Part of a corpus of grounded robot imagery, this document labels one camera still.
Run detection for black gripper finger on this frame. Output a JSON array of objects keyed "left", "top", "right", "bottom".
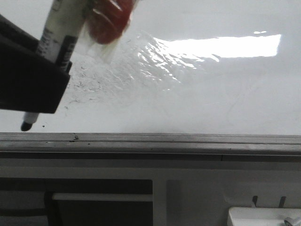
[{"left": 0, "top": 16, "right": 70, "bottom": 113}]

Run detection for white vertical post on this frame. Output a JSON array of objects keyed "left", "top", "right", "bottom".
[{"left": 153, "top": 179, "right": 167, "bottom": 226}]

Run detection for red round magnet taped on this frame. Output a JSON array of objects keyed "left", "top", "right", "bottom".
[{"left": 86, "top": 0, "right": 135, "bottom": 45}]

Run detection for white horizontal bar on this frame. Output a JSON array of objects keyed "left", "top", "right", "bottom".
[{"left": 52, "top": 193, "right": 153, "bottom": 202}]

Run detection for white box with hooks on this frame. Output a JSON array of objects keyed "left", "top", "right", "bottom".
[{"left": 227, "top": 196, "right": 301, "bottom": 226}]

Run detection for grey aluminium whiteboard frame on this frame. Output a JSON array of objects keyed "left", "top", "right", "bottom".
[{"left": 0, "top": 132, "right": 301, "bottom": 156}]

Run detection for white black-tipped whiteboard marker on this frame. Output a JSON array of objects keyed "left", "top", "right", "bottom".
[{"left": 20, "top": 0, "right": 88, "bottom": 132}]

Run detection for metal cylindrical object corner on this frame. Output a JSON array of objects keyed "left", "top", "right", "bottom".
[{"left": 284, "top": 217, "right": 301, "bottom": 226}]

